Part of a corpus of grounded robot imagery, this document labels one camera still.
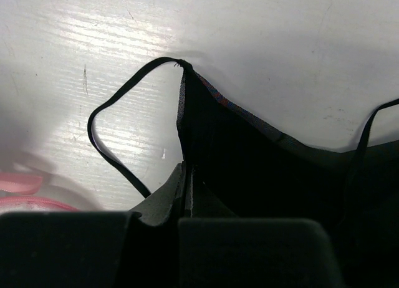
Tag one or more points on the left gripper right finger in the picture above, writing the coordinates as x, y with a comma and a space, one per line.
201, 202

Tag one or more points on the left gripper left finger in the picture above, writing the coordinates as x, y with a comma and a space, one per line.
165, 202

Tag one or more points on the black bra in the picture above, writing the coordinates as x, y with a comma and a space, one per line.
306, 217

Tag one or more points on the white mesh laundry bag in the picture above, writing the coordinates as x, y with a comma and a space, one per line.
24, 191

